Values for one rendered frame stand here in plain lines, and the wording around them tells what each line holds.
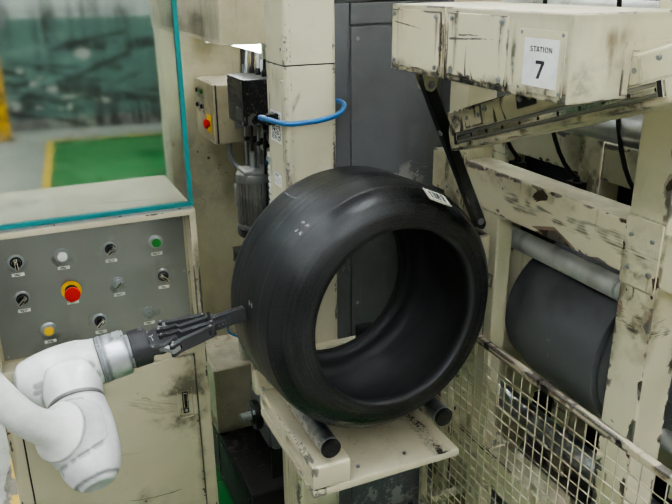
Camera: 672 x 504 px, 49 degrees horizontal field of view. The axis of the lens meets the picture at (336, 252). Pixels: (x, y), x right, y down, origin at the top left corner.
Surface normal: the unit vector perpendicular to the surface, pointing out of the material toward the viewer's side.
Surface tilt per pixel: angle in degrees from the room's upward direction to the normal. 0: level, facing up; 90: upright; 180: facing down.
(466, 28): 90
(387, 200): 41
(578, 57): 90
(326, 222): 50
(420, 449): 0
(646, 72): 90
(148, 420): 90
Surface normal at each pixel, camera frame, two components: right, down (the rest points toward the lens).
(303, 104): 0.41, 0.32
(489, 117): -0.91, 0.15
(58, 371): 0.08, -0.53
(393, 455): -0.01, -0.94
